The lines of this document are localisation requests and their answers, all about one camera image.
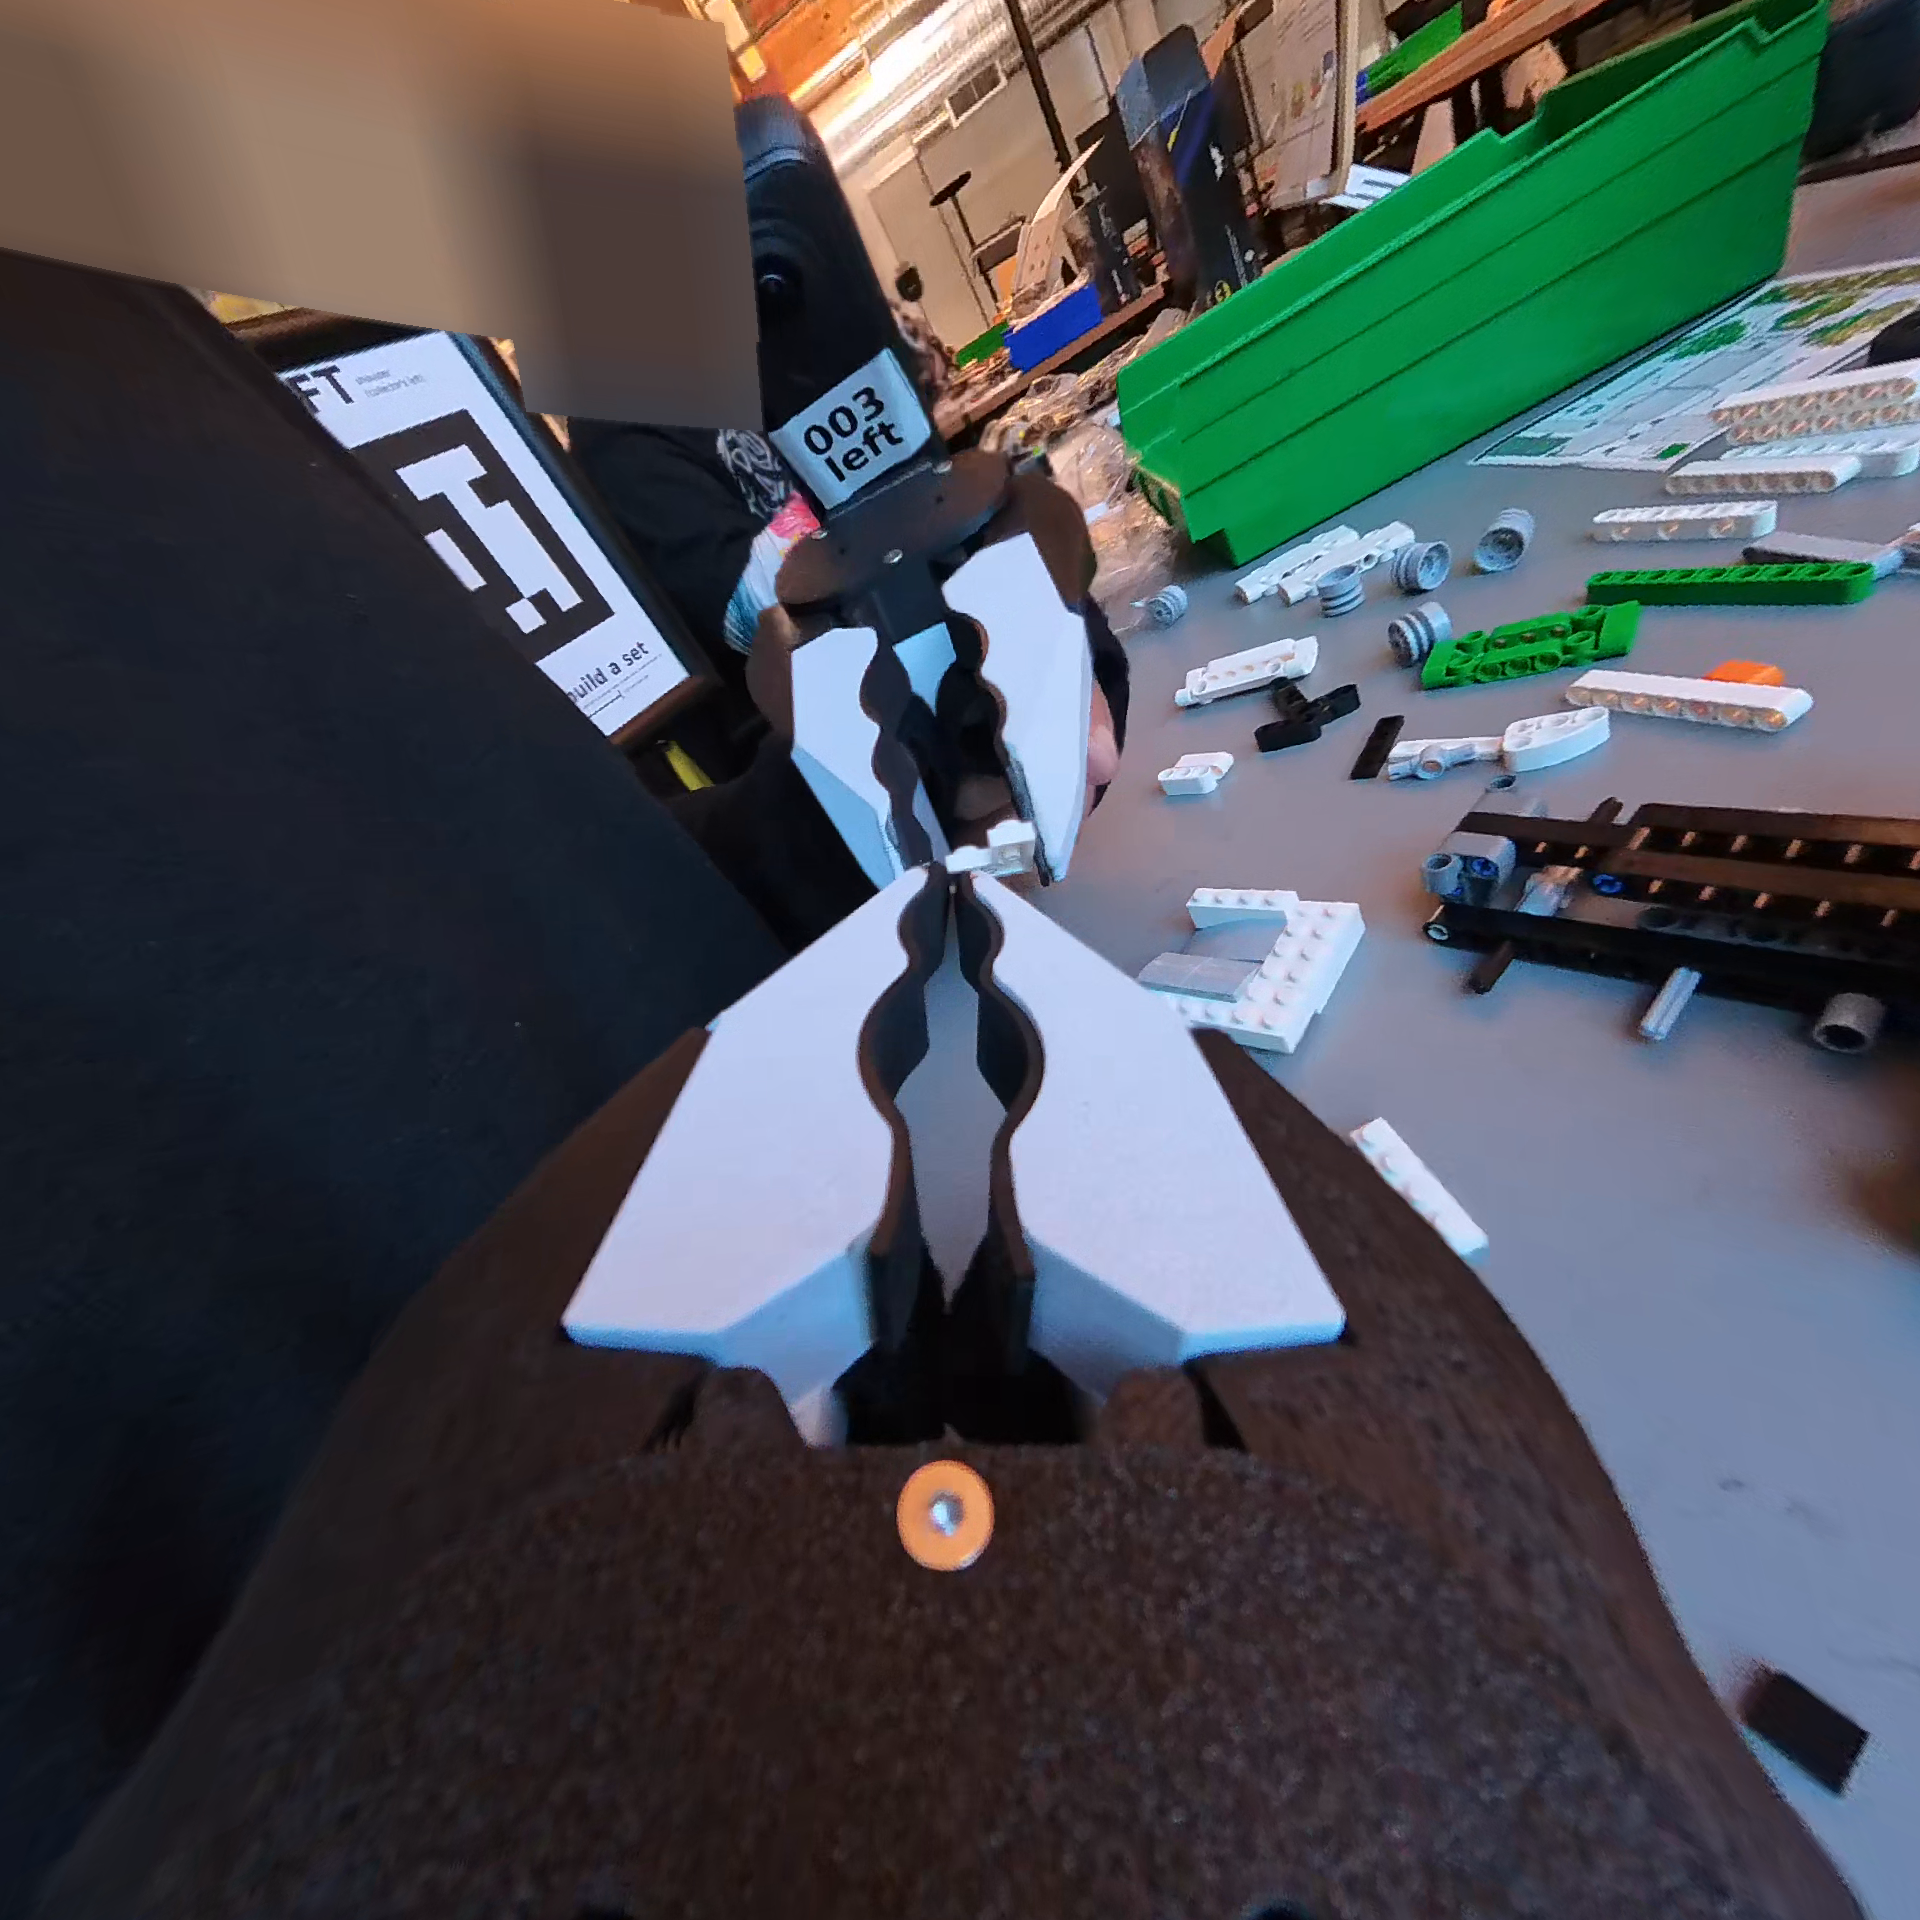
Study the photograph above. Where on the white lego plate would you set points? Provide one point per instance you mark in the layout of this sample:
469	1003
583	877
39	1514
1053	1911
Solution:
1419	1184

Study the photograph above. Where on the blue plastic bin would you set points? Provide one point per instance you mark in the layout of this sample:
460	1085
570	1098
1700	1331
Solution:
1055	326

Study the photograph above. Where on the orange lego piece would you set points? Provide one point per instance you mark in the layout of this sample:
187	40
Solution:
1749	674

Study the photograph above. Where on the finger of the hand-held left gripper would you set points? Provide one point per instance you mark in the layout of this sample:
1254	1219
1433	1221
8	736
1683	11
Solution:
1042	674
836	721

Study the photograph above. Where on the white lego beam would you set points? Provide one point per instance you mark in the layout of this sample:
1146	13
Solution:
1689	701
1681	522
1762	474
1814	403
1874	453

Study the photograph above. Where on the partly built lego vehicle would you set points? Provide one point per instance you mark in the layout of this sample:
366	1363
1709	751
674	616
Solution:
1695	901

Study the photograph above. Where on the grey lego wheel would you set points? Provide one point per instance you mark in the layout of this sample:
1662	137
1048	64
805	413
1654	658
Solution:
1162	608
1342	593
1419	633
1419	565
1507	541

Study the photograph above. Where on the black lego beam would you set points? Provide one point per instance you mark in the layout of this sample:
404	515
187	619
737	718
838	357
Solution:
1304	717

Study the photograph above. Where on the nested green plastic bins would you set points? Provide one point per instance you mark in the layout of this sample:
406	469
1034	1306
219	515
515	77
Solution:
1440	301

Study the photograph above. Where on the white lego panel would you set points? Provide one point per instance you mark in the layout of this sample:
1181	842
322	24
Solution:
1244	672
1372	542
1286	570

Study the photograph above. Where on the person's black clothing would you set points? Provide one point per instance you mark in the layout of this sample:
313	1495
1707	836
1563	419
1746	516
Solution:
225	901

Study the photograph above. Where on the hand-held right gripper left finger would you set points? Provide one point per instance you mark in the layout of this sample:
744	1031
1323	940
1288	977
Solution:
720	1200

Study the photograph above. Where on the brown Lego plate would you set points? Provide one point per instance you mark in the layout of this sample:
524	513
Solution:
1376	747

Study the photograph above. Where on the black cardboard box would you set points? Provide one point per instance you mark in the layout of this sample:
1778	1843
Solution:
1185	165

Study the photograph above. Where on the white u-shaped lego plate assembly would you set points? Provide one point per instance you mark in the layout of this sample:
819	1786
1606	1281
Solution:
1274	961

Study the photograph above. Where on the person's left hand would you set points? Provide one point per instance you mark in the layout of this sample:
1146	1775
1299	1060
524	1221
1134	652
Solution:
1105	758

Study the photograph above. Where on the white rounded lego piece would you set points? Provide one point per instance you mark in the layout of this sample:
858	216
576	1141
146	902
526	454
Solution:
1556	739

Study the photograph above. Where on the white and grey lego connector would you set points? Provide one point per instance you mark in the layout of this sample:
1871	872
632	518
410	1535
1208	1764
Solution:
1440	758

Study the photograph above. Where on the clear plastic bags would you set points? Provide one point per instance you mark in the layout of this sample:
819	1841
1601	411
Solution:
1072	481

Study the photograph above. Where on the green lego block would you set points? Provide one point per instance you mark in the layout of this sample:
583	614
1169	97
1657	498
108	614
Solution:
1531	649

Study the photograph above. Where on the small black lego tile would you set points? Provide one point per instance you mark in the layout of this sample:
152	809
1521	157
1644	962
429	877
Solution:
1804	1730

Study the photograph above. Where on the dark grey lego beam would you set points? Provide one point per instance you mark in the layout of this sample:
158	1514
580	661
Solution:
1814	550

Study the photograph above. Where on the green lego beam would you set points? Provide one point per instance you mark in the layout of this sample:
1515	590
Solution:
1724	583

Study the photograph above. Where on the small white lego connector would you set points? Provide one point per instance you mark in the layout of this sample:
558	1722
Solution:
1197	772

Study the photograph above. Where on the lego instruction booklet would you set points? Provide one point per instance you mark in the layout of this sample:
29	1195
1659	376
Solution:
1695	353

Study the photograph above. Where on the dark patterned cloth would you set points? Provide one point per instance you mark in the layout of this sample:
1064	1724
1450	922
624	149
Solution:
751	495

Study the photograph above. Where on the black-framed tag sign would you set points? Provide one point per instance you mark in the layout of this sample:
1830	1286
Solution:
495	541

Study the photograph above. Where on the small white lego piece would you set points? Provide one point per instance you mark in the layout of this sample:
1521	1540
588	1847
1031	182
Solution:
992	852

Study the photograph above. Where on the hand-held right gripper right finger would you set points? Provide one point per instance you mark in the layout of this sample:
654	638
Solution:
1170	1200

